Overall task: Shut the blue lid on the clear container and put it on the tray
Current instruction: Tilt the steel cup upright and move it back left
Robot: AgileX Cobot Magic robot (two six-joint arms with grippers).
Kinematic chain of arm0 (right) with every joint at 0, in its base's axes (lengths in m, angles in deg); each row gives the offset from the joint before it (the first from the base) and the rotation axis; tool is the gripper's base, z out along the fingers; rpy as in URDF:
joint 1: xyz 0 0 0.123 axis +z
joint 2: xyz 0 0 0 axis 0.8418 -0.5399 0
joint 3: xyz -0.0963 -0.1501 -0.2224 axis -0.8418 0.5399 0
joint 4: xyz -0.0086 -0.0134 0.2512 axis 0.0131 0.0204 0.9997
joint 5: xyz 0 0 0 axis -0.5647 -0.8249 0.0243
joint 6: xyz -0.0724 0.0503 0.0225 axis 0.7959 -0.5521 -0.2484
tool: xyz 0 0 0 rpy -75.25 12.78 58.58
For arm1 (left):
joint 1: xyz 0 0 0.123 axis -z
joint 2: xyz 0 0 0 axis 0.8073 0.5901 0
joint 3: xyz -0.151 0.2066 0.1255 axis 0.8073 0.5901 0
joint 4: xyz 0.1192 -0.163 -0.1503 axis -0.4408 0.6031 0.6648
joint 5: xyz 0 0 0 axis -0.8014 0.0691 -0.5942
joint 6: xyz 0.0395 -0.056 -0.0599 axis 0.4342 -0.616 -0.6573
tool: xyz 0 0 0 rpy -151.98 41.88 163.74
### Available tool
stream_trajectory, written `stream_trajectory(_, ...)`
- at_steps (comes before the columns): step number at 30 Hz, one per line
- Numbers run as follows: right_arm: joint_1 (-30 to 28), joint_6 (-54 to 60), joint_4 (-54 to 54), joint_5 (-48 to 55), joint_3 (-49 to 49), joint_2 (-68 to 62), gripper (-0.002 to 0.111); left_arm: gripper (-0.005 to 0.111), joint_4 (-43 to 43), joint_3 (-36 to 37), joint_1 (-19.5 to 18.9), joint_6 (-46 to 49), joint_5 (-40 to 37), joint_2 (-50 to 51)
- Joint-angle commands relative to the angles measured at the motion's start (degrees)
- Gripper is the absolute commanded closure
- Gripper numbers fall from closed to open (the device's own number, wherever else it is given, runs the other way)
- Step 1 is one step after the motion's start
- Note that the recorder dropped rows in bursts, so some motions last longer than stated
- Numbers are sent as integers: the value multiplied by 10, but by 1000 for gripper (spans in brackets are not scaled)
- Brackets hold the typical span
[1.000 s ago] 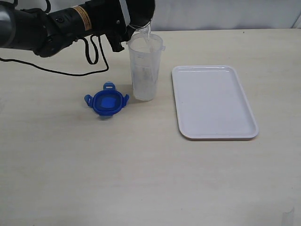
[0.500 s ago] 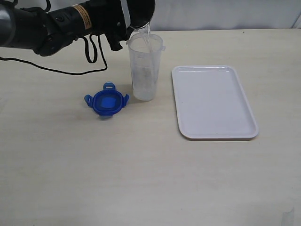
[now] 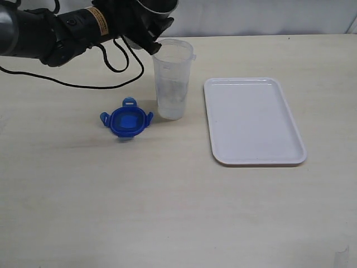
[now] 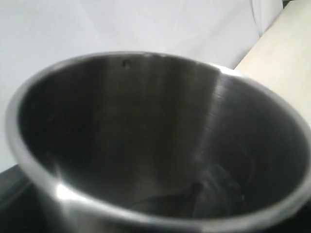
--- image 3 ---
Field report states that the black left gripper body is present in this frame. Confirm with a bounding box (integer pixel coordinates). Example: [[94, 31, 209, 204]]
[[90, 1, 145, 45]]

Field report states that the stainless steel cup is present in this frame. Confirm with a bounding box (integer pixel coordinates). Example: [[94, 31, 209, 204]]
[[122, 0, 179, 51]]

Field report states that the blue snap-lock lid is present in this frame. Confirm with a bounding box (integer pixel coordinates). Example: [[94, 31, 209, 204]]
[[99, 97, 154, 141]]

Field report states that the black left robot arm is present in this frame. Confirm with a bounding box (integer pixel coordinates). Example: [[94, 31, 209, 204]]
[[1, 1, 178, 67]]

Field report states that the clear tall plastic container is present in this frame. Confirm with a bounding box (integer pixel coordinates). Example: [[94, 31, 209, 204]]
[[152, 39, 196, 121]]

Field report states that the white rectangular plastic tray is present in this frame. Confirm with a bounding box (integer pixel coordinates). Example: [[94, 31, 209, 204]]
[[204, 77, 307, 166]]

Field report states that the black cable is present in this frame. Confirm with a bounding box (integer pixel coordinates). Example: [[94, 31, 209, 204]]
[[0, 0, 145, 90]]

